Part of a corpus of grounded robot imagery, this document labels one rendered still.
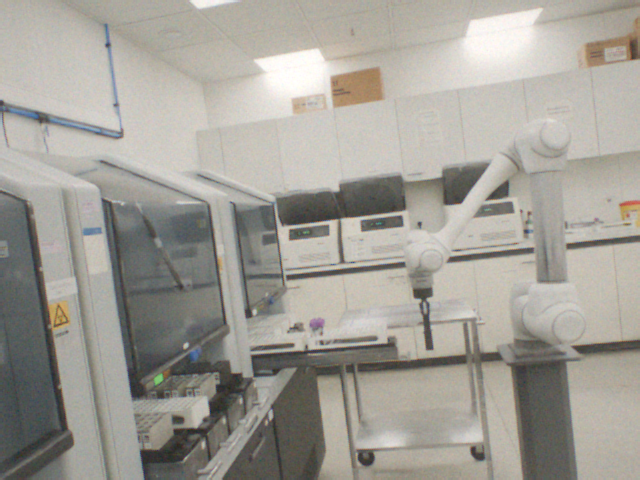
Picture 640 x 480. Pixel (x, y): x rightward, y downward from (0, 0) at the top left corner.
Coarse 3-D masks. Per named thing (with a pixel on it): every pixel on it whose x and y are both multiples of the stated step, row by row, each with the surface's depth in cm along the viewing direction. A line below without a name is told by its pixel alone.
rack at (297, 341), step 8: (264, 336) 216; (272, 336) 214; (280, 336) 212; (288, 336) 210; (296, 336) 208; (304, 336) 209; (256, 344) 207; (272, 344) 216; (280, 344) 216; (288, 344) 215; (296, 344) 205; (304, 344) 208; (256, 352) 208; (264, 352) 207; (272, 352) 207; (280, 352) 206
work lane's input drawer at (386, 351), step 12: (324, 348) 203; (336, 348) 202; (348, 348) 201; (360, 348) 200; (372, 348) 199; (384, 348) 198; (396, 348) 197; (252, 360) 206; (264, 360) 206; (276, 360) 205; (288, 360) 204; (300, 360) 203; (312, 360) 202; (324, 360) 202; (336, 360) 201; (348, 360) 200; (360, 360) 199; (372, 360) 199; (384, 360) 198; (408, 360) 198
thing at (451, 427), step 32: (352, 320) 247; (384, 320) 238; (416, 320) 230; (448, 320) 224; (480, 320) 236; (480, 352) 223; (480, 384) 224; (384, 416) 269; (416, 416) 264; (448, 416) 259; (480, 416) 226; (352, 448) 235; (384, 448) 234; (416, 448) 232; (480, 448) 268
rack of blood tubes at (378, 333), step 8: (344, 328) 211; (352, 328) 209; (360, 328) 208; (368, 328) 206; (376, 328) 204; (384, 328) 202; (320, 336) 203; (328, 336) 202; (336, 336) 202; (344, 336) 201; (352, 336) 201; (360, 336) 211; (368, 336) 210; (376, 336) 209; (384, 336) 199; (312, 344) 204; (320, 344) 205; (328, 344) 205; (336, 344) 203; (344, 344) 202; (352, 344) 201; (360, 344) 201
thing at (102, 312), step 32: (32, 160) 116; (128, 160) 183; (64, 192) 107; (96, 192) 115; (192, 192) 178; (96, 224) 114; (96, 288) 111; (224, 288) 185; (96, 320) 110; (96, 352) 109; (128, 352) 186; (224, 352) 181; (96, 384) 109; (128, 384) 119; (96, 416) 109; (128, 416) 117; (128, 448) 115; (224, 448) 145; (256, 448) 167
